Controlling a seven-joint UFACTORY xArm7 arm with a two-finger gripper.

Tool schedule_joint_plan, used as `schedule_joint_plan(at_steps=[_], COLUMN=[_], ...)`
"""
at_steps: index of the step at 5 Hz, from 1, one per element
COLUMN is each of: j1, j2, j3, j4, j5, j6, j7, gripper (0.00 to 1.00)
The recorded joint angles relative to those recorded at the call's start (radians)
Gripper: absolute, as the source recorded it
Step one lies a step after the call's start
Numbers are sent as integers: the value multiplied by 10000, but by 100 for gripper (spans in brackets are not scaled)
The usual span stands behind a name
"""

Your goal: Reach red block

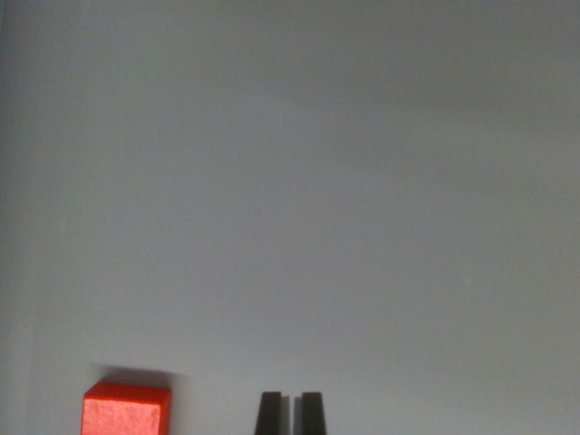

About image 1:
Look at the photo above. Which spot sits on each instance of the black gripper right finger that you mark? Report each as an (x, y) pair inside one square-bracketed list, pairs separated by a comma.
[(313, 414)]

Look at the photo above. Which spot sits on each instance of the white plastic tray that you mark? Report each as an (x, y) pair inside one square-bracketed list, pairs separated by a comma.
[(290, 190)]

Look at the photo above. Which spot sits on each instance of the red wooden cube block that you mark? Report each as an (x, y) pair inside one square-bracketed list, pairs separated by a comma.
[(121, 414)]

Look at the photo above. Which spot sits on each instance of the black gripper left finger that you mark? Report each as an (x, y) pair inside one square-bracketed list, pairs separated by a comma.
[(270, 414)]

